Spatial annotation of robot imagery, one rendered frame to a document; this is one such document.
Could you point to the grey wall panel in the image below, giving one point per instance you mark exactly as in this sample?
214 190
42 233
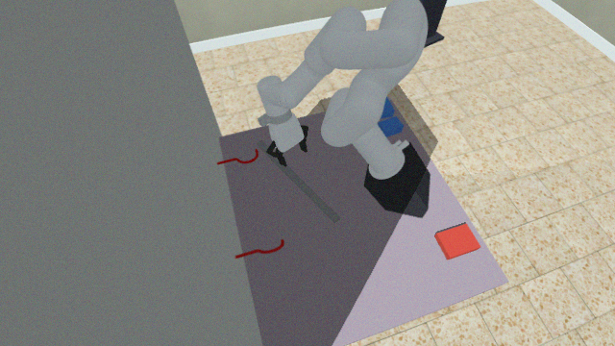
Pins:
113 231

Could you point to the red flat block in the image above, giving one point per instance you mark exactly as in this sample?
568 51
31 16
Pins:
457 241

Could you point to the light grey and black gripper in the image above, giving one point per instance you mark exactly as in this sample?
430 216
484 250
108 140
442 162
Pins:
285 136

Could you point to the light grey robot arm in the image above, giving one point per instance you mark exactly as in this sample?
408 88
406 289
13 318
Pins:
377 53

